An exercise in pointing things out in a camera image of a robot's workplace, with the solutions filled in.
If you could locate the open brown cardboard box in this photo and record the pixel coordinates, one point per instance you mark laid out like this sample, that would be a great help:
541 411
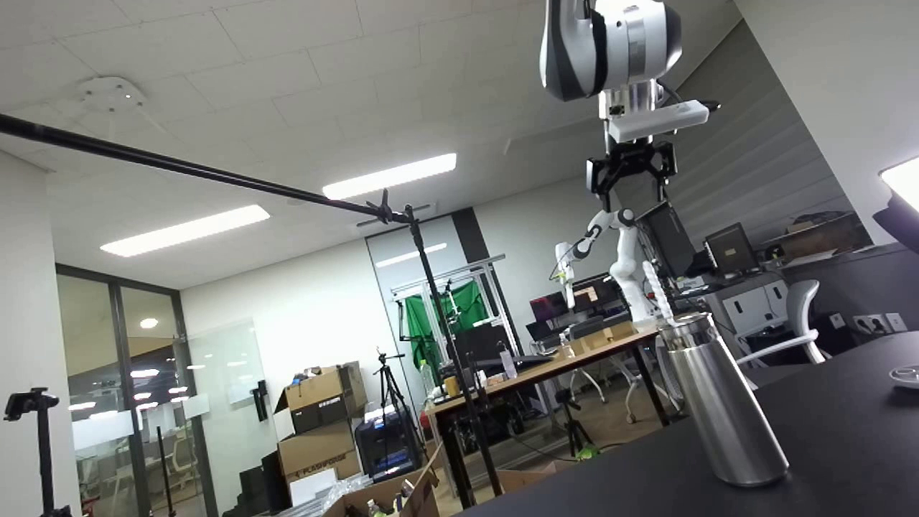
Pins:
376 497

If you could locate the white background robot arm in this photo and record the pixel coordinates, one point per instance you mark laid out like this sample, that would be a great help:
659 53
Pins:
626 260

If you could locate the black tripod with camera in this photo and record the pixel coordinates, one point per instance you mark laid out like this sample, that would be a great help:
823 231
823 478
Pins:
29 403

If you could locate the stainless steel flask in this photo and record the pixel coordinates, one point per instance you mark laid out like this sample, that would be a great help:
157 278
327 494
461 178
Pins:
727 411

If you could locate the white office chair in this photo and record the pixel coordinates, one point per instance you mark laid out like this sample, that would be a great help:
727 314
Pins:
800 304

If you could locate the grey window blinds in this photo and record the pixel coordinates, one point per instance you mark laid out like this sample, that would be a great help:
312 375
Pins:
764 143

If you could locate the wooden table with black legs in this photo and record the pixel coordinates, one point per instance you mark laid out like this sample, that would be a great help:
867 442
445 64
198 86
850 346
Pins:
534 367

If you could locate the white desk cabinet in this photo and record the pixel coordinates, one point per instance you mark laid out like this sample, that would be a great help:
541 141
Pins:
755 307

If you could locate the dark grey desk partition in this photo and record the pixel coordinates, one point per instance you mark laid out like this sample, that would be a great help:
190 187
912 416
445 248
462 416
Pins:
870 287

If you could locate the rectangular ceiling light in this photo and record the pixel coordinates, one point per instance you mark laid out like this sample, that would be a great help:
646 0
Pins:
181 231
388 175

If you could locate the black boom pole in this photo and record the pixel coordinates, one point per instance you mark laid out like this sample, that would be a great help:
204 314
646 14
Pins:
190 166

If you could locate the round ceiling smoke detector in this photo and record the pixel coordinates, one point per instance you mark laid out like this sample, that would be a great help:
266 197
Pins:
111 93

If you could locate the black equipment case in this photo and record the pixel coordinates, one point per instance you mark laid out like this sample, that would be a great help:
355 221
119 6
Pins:
383 446

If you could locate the small round grey dish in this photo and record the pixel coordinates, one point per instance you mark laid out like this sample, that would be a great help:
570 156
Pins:
906 375

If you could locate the green cloth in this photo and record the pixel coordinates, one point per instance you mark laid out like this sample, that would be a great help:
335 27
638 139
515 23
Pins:
465 304
418 330

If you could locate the white wall socket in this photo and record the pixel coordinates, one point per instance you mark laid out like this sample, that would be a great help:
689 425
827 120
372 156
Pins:
879 322

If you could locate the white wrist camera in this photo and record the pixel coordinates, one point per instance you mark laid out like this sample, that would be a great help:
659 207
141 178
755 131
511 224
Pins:
662 119

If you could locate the small black tripod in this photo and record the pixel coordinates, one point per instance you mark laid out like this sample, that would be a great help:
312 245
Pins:
388 367

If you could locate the black vertical stand pole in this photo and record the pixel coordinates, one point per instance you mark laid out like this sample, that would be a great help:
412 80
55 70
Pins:
449 353

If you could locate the dark computer monitor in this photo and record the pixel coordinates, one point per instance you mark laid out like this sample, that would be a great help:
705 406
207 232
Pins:
732 251

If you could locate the white and dark blue device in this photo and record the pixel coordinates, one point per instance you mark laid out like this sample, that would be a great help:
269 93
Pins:
902 224

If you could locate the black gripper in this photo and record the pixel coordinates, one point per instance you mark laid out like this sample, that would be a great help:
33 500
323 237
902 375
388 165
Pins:
633 165

